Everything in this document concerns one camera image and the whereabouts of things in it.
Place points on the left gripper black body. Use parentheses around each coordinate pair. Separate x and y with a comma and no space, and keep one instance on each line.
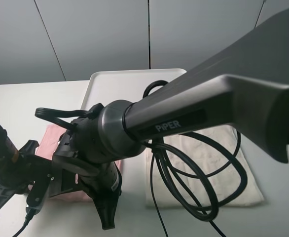
(18,168)

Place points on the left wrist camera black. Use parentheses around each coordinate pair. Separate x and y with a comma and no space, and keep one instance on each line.
(39,191)

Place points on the white towel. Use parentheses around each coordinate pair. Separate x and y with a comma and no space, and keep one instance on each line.
(209,160)

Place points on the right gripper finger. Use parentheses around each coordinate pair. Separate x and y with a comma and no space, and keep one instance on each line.
(106,215)

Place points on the pink towel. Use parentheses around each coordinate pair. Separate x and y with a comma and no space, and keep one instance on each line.
(64,150)

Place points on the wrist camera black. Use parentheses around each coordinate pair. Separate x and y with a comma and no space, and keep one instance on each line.
(39,191)
(64,182)

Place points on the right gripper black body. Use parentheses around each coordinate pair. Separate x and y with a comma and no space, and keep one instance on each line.
(101,182)

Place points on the white rectangular plastic tray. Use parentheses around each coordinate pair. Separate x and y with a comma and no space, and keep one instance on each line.
(106,87)

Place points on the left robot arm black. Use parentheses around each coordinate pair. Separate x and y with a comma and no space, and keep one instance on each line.
(23,172)

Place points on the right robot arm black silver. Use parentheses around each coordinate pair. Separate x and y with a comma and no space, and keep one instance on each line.
(246,86)

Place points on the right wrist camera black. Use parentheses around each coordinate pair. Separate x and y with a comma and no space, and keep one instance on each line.
(64,182)

